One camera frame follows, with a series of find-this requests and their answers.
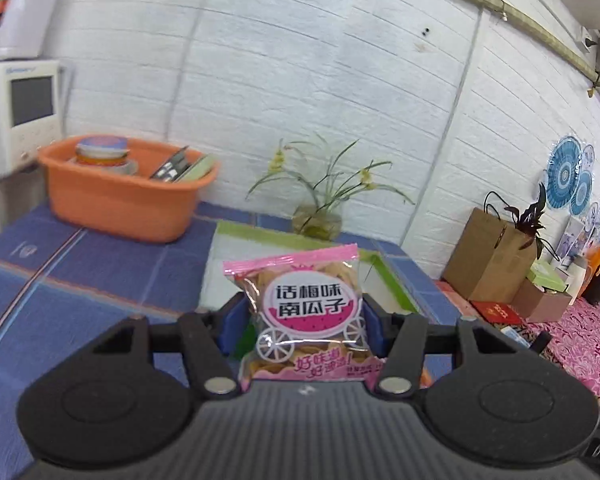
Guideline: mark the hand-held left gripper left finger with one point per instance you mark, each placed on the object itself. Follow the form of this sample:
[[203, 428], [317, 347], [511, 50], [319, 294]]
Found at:
[[233, 326]]

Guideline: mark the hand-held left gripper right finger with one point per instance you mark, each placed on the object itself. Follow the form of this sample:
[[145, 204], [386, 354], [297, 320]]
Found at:
[[372, 326]]

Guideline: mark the green cardboard box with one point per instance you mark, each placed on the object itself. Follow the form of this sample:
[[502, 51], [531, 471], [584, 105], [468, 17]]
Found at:
[[229, 270]]

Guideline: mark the pink snack packet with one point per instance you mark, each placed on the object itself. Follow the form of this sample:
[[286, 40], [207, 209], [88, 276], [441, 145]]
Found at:
[[305, 305]]

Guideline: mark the pink patterned tablecloth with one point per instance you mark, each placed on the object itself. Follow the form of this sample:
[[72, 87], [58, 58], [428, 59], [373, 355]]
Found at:
[[580, 345]]

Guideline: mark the glass vase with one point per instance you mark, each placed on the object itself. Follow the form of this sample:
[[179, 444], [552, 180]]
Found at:
[[317, 222]]

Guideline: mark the flat red box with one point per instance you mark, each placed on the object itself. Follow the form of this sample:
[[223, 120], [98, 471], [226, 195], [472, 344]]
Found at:
[[497, 312]]

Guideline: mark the brown paper bag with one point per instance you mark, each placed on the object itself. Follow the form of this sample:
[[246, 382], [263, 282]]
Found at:
[[485, 255]]

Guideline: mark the blue checked tablecloth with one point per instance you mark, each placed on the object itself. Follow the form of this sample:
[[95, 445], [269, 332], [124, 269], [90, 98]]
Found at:
[[104, 280]]

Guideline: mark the white and blue box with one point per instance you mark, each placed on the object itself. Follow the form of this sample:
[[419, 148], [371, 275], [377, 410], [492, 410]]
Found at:
[[512, 336]]

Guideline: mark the yellow flower plant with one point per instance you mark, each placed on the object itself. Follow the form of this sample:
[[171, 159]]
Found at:
[[330, 175]]

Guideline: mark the small cardboard box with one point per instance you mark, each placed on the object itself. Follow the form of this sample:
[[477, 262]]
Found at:
[[542, 305]]

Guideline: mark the pale green book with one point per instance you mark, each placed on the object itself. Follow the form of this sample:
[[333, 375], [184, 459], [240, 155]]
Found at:
[[199, 167]]

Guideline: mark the orange plastic basin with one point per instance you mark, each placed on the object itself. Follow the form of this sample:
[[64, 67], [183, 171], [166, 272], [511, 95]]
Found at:
[[119, 200]]

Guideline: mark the metal bowl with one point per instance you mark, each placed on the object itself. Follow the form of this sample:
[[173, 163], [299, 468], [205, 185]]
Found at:
[[169, 165]]

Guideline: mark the white cup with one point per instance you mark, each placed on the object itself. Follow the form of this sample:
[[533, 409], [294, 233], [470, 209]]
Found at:
[[576, 280]]

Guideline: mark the pale green flat box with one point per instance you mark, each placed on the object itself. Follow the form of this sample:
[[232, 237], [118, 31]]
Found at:
[[547, 276]]

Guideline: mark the purple leaf plant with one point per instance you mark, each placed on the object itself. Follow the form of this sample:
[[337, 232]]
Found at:
[[532, 220]]

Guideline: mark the round tin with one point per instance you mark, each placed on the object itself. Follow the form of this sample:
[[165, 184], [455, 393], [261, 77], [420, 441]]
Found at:
[[102, 149]]

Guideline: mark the large blue paper fan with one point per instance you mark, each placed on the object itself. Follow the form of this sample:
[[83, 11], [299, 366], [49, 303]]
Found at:
[[562, 170]]

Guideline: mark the small blue paper fan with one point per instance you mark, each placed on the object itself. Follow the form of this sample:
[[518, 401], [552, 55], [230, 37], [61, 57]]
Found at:
[[581, 194]]

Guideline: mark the white appliance with screen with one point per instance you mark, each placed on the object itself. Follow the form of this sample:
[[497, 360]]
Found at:
[[24, 110]]

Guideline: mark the bamboo pole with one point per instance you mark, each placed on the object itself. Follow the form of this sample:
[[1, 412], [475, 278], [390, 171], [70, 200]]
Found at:
[[505, 10]]

